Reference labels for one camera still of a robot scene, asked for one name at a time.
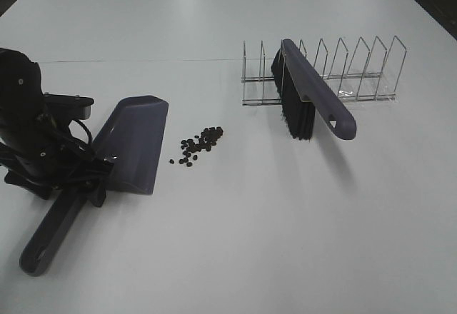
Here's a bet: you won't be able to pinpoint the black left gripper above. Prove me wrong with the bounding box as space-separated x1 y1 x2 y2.
1 103 111 208

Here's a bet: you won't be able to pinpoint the purple plastic dustpan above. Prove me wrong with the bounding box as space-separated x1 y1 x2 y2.
19 96 169 276

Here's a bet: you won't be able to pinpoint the pile of coffee beans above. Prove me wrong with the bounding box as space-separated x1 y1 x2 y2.
168 126 224 168

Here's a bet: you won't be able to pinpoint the purple hand brush black bristles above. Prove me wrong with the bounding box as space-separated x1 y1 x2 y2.
271 39 357 141

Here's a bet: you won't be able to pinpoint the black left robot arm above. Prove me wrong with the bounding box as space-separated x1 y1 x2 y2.
1 49 113 207

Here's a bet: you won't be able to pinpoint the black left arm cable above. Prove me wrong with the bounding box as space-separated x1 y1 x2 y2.
53 117 108 186

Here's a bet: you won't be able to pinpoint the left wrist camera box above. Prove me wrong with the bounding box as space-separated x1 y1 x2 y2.
44 93 94 120

